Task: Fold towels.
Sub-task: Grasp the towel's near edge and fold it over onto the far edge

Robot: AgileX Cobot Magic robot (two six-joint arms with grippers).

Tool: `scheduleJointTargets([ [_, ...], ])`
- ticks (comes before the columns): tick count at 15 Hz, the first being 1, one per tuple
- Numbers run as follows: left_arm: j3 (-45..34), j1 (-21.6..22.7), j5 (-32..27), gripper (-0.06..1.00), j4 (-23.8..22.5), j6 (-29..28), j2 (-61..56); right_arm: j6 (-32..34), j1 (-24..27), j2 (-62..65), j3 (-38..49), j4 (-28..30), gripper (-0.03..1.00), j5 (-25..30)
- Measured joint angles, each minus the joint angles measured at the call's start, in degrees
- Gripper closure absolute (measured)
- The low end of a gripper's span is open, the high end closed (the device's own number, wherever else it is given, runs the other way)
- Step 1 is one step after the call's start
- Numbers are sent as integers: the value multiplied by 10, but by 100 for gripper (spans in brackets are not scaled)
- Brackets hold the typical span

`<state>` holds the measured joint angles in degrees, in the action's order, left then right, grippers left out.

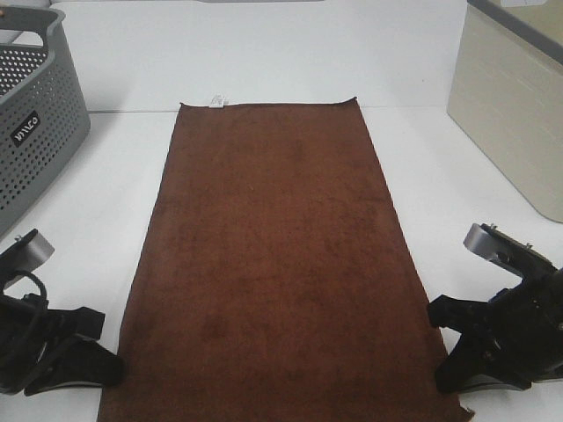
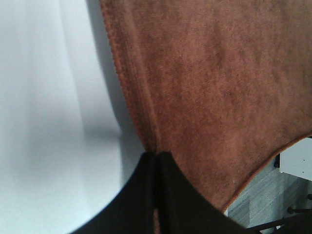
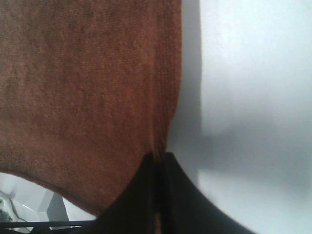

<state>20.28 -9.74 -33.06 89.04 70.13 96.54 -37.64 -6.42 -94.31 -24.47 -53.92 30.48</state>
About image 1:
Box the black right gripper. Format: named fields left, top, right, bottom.
left=427, top=259, right=562, bottom=394

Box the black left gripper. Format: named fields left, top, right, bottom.
left=1, top=269, right=126, bottom=396

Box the brown towel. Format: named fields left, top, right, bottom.
left=99, top=99, right=467, bottom=421

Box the grey perforated plastic basket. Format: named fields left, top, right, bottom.
left=1, top=6, right=91, bottom=233

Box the beige plastic bin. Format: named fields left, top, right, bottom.
left=447, top=1, right=562, bottom=222

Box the black left camera cable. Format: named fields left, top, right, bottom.
left=0, top=270, right=49, bottom=335

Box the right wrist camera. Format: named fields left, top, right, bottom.
left=463, top=223, right=558, bottom=279

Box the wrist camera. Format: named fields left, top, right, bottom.
left=463, top=223, right=558, bottom=279
left=1, top=229, right=55, bottom=275

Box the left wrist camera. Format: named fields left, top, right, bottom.
left=1, top=229, right=55, bottom=275

